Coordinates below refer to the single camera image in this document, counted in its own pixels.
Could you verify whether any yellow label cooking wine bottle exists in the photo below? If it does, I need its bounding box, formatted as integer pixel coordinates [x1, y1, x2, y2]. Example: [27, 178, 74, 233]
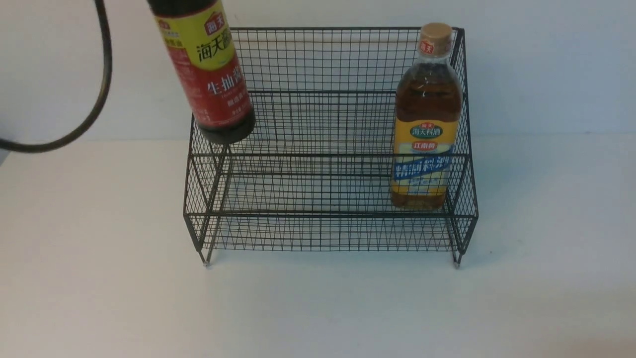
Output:
[391, 22, 463, 211]

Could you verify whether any dark soy sauce bottle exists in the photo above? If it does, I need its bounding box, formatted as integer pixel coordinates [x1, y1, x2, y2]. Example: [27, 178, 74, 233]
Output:
[148, 0, 256, 145]

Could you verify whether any black wire mesh rack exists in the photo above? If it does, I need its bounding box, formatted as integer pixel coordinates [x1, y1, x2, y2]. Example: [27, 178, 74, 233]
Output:
[183, 27, 478, 268]

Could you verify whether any black cable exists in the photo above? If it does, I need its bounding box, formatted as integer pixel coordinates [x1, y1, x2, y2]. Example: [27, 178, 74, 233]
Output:
[0, 0, 113, 154]

